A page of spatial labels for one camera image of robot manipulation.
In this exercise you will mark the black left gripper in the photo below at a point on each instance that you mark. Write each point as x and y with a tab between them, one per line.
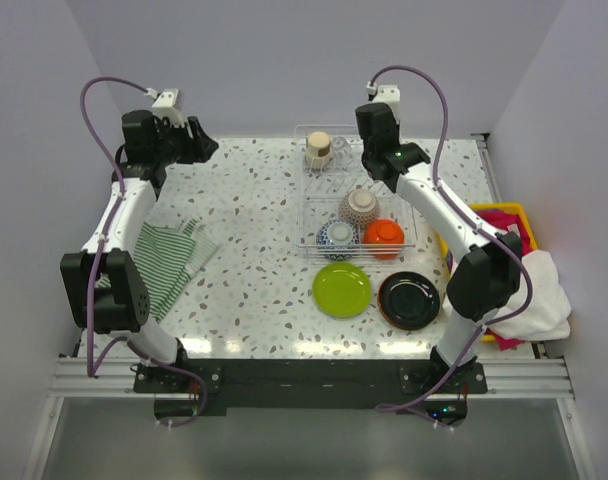
199	148

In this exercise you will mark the beige steel cup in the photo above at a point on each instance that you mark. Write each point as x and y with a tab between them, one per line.
318	150

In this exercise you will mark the clear glass cup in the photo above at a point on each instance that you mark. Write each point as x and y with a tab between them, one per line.
341	150

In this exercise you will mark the clear wire dish rack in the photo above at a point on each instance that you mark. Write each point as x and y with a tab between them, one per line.
321	191

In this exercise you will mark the blue white patterned bowl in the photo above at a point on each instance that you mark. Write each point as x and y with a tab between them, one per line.
337	240

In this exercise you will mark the brown patterned bowl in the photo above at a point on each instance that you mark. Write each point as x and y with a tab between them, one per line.
359	207

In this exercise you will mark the orange bowl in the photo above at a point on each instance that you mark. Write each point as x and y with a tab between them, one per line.
384	239

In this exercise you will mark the lime green plate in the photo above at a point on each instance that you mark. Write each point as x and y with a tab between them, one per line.
342	290

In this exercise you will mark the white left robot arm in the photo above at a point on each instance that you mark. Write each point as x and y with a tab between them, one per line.
106	292

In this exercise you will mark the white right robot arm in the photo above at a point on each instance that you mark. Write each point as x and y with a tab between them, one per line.
487	272

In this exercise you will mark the green white striped cloth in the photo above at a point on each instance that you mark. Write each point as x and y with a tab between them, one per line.
168	258

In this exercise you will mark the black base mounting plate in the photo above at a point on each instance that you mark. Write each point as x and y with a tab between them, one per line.
319	384

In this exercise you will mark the yellow plastic basket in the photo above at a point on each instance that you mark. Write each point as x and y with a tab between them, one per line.
514	208

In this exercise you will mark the white towel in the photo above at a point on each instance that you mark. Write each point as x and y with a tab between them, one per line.
546	317

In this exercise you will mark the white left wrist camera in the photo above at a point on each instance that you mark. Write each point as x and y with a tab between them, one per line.
167	105

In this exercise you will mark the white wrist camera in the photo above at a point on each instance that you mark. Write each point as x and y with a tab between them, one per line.
387	94
167	105

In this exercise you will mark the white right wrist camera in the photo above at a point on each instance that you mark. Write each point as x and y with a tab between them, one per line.
387	94

